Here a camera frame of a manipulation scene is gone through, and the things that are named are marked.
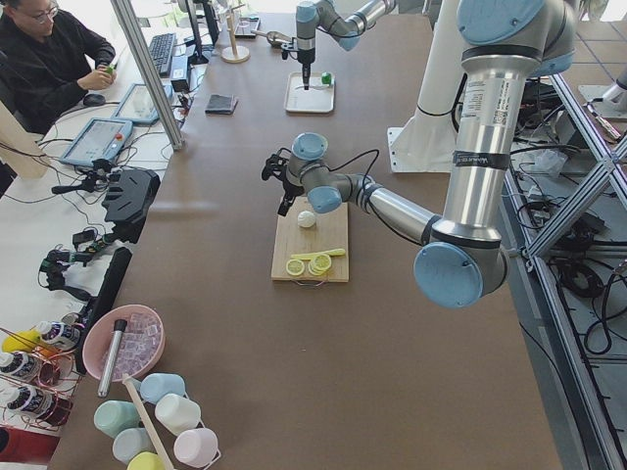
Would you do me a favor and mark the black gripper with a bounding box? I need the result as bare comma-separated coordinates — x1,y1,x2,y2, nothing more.
302,62,312,91
277,170,305,216

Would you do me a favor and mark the white ceramic spoon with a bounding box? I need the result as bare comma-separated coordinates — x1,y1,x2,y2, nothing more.
294,84,331,91

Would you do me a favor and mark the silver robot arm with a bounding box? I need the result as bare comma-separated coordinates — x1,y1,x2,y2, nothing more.
292,0,397,90
262,1,578,308

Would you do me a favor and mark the white steamed bun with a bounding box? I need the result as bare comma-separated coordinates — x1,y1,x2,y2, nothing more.
297,211,316,228

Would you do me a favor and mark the pink ribbed bowl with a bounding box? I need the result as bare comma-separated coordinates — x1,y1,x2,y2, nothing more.
82,305,166,382

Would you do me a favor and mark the cream rectangular serving tray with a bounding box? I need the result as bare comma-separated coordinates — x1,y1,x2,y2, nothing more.
284,71,335,114

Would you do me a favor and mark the bamboo cutting board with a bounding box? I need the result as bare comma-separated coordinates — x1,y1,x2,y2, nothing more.
270,196,350,283

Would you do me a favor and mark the metal scoop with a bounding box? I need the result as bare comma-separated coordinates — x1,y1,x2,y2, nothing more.
252,29,292,48

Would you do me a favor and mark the single lemon slice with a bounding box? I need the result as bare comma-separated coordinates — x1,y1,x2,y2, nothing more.
285,258,305,277

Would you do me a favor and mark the yellow plastic knife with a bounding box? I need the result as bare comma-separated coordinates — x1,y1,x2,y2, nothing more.
290,248,346,260

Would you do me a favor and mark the wooden mug tree stand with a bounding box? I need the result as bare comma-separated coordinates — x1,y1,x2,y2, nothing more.
220,1,250,64

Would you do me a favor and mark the grey folded cloth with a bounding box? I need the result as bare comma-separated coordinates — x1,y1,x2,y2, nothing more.
205,94,239,115

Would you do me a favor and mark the black keyboard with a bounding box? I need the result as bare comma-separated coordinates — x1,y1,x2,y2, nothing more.
148,33,176,76

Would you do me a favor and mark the blue teach pendant far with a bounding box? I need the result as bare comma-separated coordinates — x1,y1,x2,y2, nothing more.
112,83,159,125

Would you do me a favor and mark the blue teach pendant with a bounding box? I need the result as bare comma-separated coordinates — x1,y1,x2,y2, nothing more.
112,83,159,125
59,117,134,167

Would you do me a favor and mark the blue teach pendant near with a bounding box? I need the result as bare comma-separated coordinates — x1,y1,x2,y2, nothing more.
59,117,134,167

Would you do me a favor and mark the metal cylinder tool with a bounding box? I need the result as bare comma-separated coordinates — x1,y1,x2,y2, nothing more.
97,319,127,399

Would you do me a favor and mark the black computer mouse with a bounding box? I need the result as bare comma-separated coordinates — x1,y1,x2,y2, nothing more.
82,93,106,107

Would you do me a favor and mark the light blue cup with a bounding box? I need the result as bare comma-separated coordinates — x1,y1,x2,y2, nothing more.
140,372,186,404

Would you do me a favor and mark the wooden cup rack pole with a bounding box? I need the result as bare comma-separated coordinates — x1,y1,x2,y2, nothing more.
122,374,174,470

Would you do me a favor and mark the white cup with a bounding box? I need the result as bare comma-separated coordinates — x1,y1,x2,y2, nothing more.
155,394,201,436

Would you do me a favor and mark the pink cup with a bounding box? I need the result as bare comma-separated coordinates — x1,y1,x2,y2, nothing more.
173,428,219,468

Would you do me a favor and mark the person in black shirt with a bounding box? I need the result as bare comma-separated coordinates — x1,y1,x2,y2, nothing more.
1,1,117,134

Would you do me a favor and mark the mint green cup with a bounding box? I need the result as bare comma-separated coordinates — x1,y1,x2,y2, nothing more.
93,400,140,439

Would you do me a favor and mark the pale blue cup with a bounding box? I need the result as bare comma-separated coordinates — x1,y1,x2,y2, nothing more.
112,428,154,464

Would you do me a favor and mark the yellow cup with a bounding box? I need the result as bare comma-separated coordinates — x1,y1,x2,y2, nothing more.
126,451,165,470

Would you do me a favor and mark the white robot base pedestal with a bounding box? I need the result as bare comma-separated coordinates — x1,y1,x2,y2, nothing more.
388,0,465,172

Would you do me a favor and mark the aluminium frame post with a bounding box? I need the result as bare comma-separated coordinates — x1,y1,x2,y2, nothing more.
110,0,184,151

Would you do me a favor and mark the copper wire bottle rack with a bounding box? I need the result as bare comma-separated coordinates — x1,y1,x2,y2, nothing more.
1,328,80,434

